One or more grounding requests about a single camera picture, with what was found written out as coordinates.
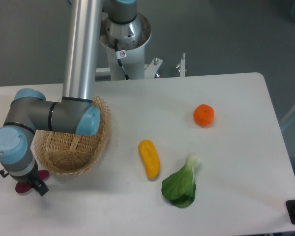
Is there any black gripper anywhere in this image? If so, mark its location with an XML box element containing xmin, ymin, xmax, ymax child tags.
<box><xmin>0</xmin><ymin>167</ymin><xmax>49</xmax><ymax>196</ymax></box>

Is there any purple sweet potato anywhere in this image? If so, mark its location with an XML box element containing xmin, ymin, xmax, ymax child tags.
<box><xmin>15</xmin><ymin>170</ymin><xmax>50</xmax><ymax>194</ymax></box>

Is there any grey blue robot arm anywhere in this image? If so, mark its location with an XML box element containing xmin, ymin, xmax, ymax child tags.
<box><xmin>0</xmin><ymin>0</ymin><xmax>137</xmax><ymax>195</ymax></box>

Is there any woven wicker basket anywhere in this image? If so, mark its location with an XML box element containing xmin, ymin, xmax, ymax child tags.
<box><xmin>34</xmin><ymin>96</ymin><xmax>111</xmax><ymax>176</ymax></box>

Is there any yellow squash toy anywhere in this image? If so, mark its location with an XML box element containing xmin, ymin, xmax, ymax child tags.
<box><xmin>138</xmin><ymin>140</ymin><xmax>160</xmax><ymax>179</ymax></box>

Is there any green bok choy leaf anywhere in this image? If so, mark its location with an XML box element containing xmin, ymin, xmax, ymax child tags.
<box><xmin>161</xmin><ymin>153</ymin><xmax>201</xmax><ymax>208</ymax></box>

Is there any orange tangerine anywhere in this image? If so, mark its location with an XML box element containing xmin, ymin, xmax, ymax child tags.
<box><xmin>193</xmin><ymin>104</ymin><xmax>215</xmax><ymax>127</ymax></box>

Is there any white base frame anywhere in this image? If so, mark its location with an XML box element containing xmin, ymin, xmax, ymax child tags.
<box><xmin>95</xmin><ymin>52</ymin><xmax>187</xmax><ymax>80</ymax></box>

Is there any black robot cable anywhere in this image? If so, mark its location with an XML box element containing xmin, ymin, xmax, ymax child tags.
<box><xmin>114</xmin><ymin>38</ymin><xmax>131</xmax><ymax>81</ymax></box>

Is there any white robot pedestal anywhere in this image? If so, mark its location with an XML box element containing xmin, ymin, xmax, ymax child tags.
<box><xmin>100</xmin><ymin>13</ymin><xmax>151</xmax><ymax>81</ymax></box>

